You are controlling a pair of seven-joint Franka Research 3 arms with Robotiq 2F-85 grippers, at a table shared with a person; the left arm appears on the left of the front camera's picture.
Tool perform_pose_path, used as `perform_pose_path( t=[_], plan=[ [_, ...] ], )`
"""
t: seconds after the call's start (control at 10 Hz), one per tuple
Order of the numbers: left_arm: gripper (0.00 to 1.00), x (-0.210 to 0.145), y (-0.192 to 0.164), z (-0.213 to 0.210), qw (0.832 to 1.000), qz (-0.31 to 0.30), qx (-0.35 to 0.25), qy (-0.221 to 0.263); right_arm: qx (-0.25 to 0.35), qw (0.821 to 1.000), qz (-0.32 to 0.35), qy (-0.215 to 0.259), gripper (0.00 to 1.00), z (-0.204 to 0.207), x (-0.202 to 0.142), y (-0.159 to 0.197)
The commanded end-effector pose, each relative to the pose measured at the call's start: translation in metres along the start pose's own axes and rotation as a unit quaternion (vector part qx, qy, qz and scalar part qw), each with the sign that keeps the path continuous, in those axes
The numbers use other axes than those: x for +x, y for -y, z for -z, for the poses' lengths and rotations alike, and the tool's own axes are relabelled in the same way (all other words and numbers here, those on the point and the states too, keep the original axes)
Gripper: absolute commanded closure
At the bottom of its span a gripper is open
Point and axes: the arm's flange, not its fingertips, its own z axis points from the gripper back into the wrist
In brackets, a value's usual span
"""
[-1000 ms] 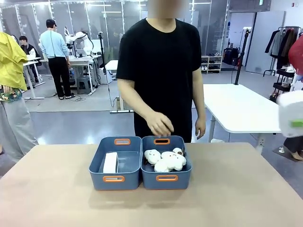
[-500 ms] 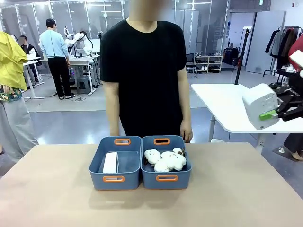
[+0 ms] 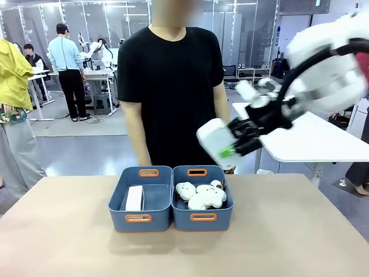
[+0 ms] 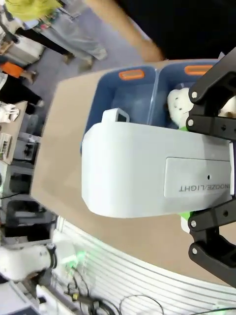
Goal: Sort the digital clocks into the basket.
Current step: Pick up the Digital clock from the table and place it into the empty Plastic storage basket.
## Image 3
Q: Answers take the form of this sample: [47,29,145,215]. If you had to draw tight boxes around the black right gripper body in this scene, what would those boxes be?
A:
[244,96,298,136]

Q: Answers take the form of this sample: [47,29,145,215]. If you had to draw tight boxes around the large white cloud plush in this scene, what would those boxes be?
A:
[187,184,228,211]

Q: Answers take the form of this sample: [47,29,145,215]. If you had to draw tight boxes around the person right forearm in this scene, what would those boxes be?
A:
[120,99,153,163]

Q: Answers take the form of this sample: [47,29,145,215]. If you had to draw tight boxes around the person left forearm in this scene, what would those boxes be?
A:
[213,84,232,123]

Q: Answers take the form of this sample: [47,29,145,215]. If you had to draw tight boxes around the white side table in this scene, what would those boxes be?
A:
[231,102,369,190]

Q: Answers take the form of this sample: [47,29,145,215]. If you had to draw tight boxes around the wooden shoe rack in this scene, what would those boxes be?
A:
[236,67,273,85]

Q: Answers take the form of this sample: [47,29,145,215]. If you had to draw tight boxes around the black bag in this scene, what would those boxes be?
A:
[272,57,291,81]

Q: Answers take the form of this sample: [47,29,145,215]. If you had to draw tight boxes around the black office chair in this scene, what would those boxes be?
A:
[223,64,240,88]

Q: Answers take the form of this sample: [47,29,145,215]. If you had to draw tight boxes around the black trolley cart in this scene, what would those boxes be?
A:
[327,106,356,130]

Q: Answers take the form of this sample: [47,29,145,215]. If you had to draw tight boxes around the person black t-shirt torso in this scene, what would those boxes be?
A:
[117,25,225,167]

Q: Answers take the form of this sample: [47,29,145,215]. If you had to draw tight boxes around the white pole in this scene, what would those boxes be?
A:
[345,103,360,133]

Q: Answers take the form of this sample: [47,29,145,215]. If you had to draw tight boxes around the red garment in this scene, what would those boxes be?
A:
[356,52,369,87]

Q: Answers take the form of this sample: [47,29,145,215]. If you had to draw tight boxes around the person dark trousers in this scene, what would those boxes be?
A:
[339,161,369,197]

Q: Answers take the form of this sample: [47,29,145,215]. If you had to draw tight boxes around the grey stool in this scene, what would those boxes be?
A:
[92,92,114,116]

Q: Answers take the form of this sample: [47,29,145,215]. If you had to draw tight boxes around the white desk with robot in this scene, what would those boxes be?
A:
[81,68,119,117]

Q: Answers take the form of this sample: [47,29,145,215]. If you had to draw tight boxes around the man in light blue shirt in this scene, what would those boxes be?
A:
[47,22,92,122]

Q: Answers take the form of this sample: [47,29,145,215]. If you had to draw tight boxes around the white standing desk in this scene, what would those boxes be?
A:
[27,69,56,121]

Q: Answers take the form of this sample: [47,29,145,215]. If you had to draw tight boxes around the seated person black jacket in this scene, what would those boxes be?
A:
[22,43,50,102]

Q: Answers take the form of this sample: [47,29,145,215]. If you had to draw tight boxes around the person floral shirt grey trousers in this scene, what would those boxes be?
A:
[0,103,48,200]

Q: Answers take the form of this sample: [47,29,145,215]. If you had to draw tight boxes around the yellow jacket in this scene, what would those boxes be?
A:
[0,38,35,111]

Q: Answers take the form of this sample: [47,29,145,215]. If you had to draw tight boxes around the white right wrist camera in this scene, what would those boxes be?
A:
[235,78,283,110]

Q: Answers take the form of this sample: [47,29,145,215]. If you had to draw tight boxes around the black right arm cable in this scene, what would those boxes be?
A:
[277,38,361,117]

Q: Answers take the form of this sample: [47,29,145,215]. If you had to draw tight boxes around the blue basket orange handles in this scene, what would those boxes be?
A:
[171,164,235,232]
[108,165,174,233]

